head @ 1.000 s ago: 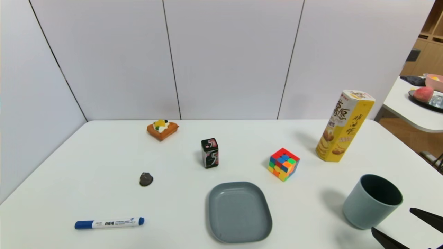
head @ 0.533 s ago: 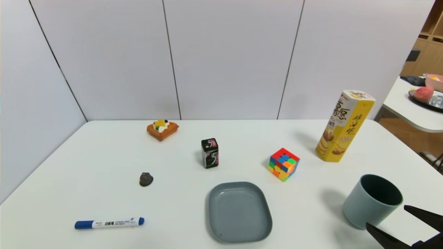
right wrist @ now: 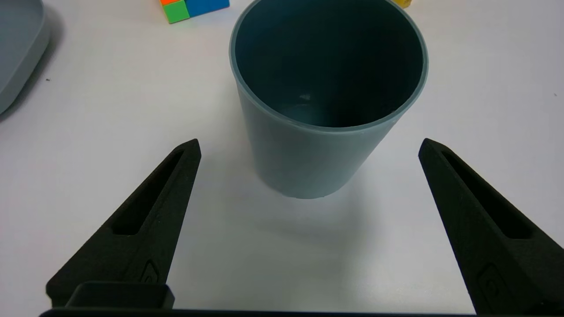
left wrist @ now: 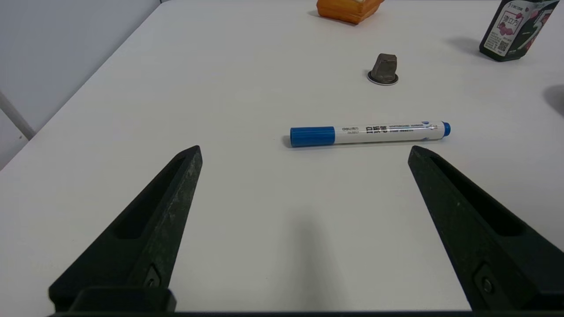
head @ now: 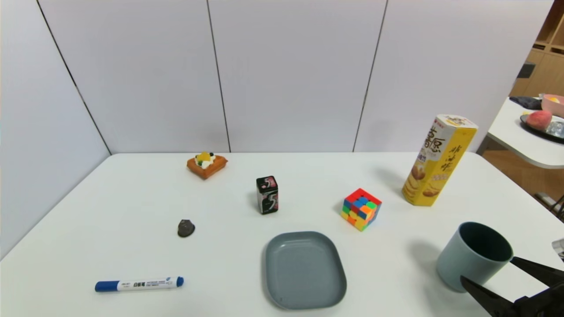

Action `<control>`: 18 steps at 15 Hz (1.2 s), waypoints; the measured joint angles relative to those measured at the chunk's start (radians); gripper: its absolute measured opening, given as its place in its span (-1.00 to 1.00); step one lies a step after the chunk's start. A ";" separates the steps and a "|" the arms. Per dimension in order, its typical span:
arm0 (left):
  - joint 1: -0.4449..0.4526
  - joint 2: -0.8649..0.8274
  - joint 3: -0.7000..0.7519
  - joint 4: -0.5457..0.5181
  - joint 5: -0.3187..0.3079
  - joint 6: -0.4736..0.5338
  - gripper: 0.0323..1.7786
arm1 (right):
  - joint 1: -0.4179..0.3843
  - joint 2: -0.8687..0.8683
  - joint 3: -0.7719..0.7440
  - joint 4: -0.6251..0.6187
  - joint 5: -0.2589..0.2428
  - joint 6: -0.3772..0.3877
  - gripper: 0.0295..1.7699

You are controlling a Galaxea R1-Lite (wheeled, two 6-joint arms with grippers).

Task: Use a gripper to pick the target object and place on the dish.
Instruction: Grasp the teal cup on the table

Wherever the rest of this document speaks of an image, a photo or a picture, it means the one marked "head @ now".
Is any pink bowl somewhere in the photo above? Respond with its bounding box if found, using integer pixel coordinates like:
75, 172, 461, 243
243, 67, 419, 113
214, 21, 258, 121
541, 94, 564, 118

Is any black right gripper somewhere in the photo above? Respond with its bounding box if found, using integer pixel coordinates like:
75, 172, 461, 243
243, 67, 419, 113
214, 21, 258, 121
460, 256, 564, 317

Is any dark chair frame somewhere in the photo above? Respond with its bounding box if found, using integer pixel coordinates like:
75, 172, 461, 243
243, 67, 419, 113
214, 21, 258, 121
534, 192, 564, 222

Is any black tray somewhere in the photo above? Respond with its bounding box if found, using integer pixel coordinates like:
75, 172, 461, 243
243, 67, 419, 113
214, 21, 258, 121
519, 114, 564, 144

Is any white side table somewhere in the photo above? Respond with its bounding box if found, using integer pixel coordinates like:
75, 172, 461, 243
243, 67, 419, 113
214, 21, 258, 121
486, 97, 564, 170

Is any dark cloth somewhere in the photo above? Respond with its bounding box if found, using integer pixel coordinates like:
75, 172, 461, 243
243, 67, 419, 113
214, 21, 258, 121
509, 96, 543, 111

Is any pink peach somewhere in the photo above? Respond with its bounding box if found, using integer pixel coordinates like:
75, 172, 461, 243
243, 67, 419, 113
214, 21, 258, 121
526, 110, 553, 131

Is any wooden shelf unit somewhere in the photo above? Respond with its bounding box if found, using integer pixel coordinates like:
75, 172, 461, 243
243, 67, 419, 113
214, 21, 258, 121
510, 0, 564, 98

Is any blue-grey plastic cup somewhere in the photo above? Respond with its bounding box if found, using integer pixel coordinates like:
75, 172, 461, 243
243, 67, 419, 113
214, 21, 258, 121
436, 221, 514, 293

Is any orange toy waffle cake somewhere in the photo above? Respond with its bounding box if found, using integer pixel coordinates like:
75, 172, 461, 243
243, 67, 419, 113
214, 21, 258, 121
186, 152, 229, 180

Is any blue white whiteboard marker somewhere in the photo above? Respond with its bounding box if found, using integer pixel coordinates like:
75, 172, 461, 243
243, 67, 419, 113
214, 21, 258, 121
95, 276, 185, 293

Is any colourful puzzle cube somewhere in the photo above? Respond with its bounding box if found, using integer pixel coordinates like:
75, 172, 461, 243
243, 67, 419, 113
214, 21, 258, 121
340, 188, 382, 232

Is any yellow hexagonal snack box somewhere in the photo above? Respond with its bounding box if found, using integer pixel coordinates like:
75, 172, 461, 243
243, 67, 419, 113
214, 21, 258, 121
401, 114, 478, 207

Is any black gum container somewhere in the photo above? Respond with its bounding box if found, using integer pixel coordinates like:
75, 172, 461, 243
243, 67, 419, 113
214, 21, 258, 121
256, 176, 279, 215

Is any blue-grey square dish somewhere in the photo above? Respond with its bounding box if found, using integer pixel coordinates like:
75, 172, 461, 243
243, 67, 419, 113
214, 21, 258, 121
265, 231, 347, 310

